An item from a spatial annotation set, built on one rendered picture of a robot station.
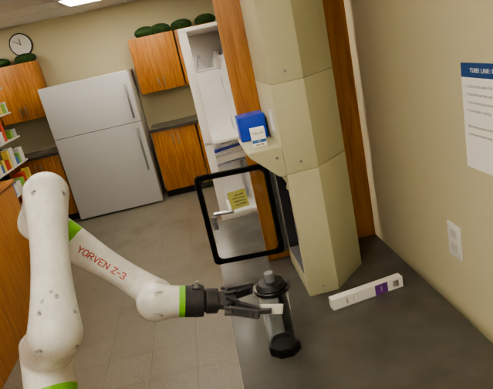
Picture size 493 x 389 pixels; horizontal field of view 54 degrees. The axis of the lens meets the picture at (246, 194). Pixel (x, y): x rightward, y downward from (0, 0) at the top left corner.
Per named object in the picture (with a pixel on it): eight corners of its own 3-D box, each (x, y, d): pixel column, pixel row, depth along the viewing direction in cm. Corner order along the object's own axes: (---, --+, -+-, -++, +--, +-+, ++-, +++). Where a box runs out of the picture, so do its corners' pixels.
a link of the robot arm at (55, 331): (30, 356, 106) (22, 160, 131) (22, 376, 117) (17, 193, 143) (91, 348, 112) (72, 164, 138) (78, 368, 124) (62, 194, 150)
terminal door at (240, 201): (285, 252, 203) (267, 162, 191) (215, 265, 205) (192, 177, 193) (285, 251, 204) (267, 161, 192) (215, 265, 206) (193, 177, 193)
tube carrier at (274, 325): (296, 331, 155) (285, 272, 148) (305, 351, 145) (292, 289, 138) (264, 339, 154) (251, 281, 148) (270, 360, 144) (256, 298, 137)
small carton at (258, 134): (266, 141, 169) (263, 125, 168) (267, 144, 165) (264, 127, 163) (252, 144, 169) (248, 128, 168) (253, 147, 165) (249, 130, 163)
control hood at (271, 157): (270, 155, 192) (265, 131, 189) (287, 175, 161) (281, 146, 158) (241, 162, 191) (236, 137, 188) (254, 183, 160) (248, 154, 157)
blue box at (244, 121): (264, 132, 187) (259, 109, 184) (268, 136, 177) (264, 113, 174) (239, 138, 186) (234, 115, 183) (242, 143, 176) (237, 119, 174)
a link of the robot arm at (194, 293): (184, 309, 146) (184, 326, 138) (184, 274, 143) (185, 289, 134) (204, 309, 147) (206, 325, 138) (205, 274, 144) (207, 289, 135)
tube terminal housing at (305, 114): (346, 246, 207) (318, 65, 184) (376, 279, 177) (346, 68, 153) (291, 260, 206) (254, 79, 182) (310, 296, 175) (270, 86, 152)
